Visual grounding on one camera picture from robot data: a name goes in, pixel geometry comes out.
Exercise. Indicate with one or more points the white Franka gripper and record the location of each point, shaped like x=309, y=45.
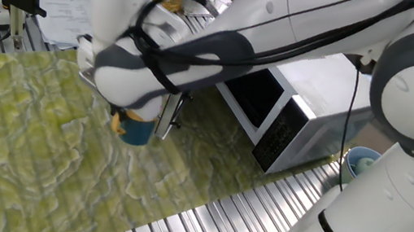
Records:
x=149, y=109

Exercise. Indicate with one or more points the black glass microwave door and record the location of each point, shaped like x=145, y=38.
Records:
x=168, y=114

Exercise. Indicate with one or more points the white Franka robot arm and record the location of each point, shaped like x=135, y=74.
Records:
x=383, y=200

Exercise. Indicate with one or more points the silver microwave oven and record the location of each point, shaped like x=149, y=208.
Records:
x=318, y=87

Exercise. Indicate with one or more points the green marble pattern mat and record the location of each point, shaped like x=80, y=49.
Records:
x=38, y=169

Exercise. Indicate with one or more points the white printed paper stack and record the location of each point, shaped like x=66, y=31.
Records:
x=57, y=19

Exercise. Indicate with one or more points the white power strip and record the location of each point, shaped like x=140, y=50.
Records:
x=0, y=11

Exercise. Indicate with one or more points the clear glass cup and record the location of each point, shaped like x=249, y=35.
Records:
x=222, y=1

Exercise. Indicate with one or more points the stack of light blue cups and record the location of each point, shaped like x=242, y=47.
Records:
x=347, y=166

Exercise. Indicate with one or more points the pale green mug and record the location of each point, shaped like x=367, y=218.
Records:
x=364, y=166

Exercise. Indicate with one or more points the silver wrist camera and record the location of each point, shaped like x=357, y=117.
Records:
x=87, y=78

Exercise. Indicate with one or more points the short aluminium post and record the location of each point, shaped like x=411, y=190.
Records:
x=16, y=25

